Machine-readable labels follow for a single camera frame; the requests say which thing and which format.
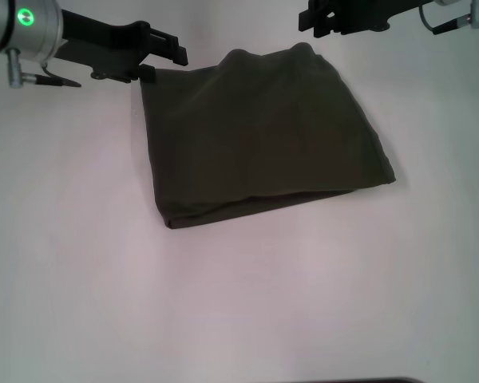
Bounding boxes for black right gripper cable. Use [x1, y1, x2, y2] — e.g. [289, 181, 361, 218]
[418, 3, 474, 34]

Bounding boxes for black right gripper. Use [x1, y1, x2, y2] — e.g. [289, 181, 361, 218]
[298, 0, 424, 39]

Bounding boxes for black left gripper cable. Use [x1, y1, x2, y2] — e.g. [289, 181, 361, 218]
[35, 63, 83, 89]

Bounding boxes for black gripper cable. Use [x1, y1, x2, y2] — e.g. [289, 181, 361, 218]
[35, 63, 83, 89]
[418, 3, 474, 34]

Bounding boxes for dark green FREE t-shirt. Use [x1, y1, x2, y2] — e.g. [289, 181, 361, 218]
[137, 41, 397, 231]

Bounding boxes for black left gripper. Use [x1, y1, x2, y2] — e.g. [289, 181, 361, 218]
[54, 8, 190, 84]

